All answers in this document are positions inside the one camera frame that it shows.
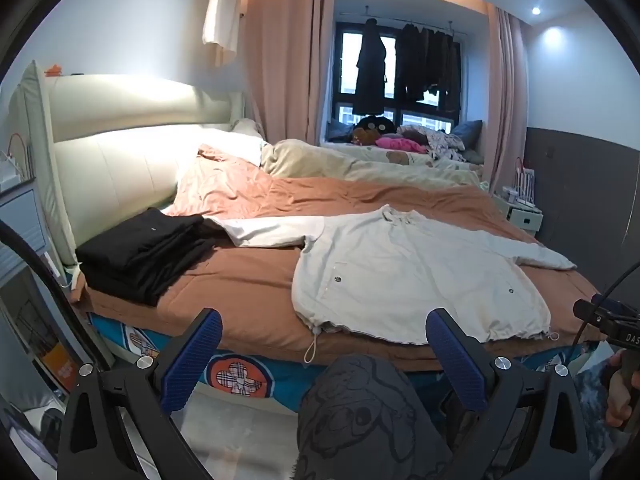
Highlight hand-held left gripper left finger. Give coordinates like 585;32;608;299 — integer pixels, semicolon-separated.
59;307;226;480

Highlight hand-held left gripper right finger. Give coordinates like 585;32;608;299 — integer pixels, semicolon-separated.
425;307;593;480

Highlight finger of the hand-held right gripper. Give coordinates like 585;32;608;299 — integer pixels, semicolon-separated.
572;298;613;323

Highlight white jacket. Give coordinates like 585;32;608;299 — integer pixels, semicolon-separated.
205;204;578;363

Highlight black folded clothes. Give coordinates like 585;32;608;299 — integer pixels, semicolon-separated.
75;207;228;307

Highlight row of dark hanging clothes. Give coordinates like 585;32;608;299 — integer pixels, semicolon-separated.
394;22;462;111

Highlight person's right hand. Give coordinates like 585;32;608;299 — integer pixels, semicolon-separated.
602;349;640;432

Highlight blue printed bed sheet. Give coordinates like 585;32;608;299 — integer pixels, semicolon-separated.
89;312;608;411

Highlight orange duvet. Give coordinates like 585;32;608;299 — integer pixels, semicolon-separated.
82;145;608;372

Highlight person's grey printed pants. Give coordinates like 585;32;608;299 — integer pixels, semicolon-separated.
295;352;453;480

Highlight small white nightstand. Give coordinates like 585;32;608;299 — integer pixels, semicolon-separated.
492;187;544;233

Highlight orange box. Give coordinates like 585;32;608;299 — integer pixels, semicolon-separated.
42;342;76;391

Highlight grey cushion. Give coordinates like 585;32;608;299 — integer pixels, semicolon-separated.
450;120;485;153

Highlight cream bed headboard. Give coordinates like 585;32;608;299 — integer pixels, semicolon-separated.
17;60;248;271

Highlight floral cloth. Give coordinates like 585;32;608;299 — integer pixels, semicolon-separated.
397;125;468;161

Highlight white pillow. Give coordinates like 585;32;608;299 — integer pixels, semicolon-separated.
192;119;268;168

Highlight blue and white nightstand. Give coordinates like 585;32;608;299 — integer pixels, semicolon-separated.
0;180;51;286

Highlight pink curtain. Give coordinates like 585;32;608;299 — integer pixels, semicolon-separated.
485;5;531;196
242;0;336;146

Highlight pink plush toy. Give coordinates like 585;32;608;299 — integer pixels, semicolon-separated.
375;135;426;153

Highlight cream bear print cushion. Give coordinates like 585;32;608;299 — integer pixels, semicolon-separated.
320;140;483;167

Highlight beige blanket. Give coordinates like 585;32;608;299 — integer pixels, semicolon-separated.
260;139;483;191

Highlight dark plush toy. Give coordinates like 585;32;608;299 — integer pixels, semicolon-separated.
357;115;396;136

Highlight black hanging coat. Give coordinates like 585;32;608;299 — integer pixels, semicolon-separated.
351;17;388;116

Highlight dark framed window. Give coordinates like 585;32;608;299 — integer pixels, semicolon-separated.
332;20;466;133

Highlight white air conditioner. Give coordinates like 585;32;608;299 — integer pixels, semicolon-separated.
201;0;244;67

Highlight black cable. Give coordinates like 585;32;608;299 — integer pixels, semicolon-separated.
575;255;640;351
0;220;116;371

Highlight white wire rack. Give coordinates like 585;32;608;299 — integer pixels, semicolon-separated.
515;157;541;207

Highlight ceiling clothes rail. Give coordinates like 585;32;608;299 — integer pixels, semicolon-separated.
340;7;468;36

